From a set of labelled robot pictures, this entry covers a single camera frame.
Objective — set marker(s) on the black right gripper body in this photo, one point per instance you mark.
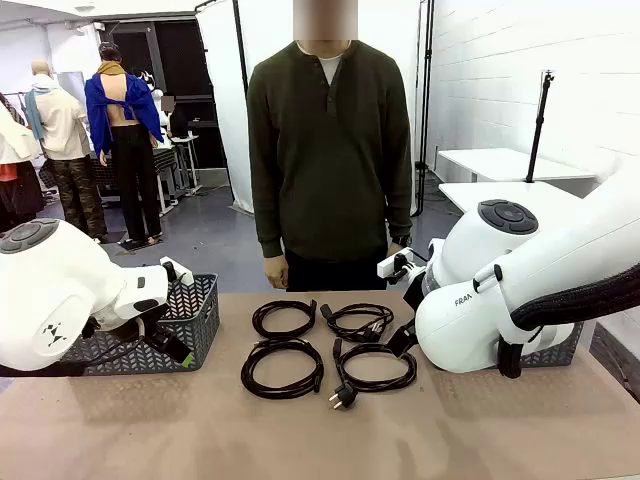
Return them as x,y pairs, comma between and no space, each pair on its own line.
414,292

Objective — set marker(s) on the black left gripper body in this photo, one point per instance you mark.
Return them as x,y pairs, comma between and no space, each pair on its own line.
157,337

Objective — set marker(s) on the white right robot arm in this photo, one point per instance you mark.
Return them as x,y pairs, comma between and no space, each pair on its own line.
475,320

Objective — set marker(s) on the person's left forearm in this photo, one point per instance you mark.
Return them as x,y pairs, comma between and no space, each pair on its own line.
400,210

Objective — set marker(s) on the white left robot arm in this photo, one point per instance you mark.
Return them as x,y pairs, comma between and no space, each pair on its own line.
50,280

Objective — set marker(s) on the person's right forearm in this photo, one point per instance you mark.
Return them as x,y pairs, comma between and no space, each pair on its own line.
267,225

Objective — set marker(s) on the person's left hand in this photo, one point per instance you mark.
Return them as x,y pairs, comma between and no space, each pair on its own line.
394,249

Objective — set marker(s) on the person's right hand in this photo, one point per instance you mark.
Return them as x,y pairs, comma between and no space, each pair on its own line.
277,272

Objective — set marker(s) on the grey plastic lattice basket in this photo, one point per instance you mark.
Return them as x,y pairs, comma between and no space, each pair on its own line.
200,325
555,355

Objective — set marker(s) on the black wristwatch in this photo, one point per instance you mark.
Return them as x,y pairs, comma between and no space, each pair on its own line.
406,241

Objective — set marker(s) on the person in green sweater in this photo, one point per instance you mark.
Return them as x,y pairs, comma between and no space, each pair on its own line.
330,150

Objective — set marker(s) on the black light stand pole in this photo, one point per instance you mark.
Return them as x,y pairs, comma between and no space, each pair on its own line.
427,100

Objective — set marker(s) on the background white desk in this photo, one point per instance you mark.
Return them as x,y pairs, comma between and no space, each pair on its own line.
187,140

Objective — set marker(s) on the background person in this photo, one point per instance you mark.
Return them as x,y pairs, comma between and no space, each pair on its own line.
175,125

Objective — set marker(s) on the mannequin with blue jacket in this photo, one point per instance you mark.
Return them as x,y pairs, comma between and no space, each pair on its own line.
100,105

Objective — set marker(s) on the white humanoid robot figure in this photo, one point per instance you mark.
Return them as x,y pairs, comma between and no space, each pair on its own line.
158,94

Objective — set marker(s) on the mannequin with beige jacket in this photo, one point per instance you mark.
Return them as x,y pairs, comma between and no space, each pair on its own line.
55,115

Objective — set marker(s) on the white photo backdrop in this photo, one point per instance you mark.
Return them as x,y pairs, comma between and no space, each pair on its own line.
225,100

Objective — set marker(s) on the dark glass door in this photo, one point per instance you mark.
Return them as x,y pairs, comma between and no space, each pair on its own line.
185,60

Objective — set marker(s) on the black backdrop stand pole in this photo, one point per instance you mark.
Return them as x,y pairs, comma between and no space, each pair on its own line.
240,40

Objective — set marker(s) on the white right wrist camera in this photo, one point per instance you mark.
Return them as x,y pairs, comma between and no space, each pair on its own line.
387,267

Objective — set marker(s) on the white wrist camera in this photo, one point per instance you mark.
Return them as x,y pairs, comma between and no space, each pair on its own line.
184,277
387,267

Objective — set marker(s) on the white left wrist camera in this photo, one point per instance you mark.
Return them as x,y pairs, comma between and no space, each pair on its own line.
184,277

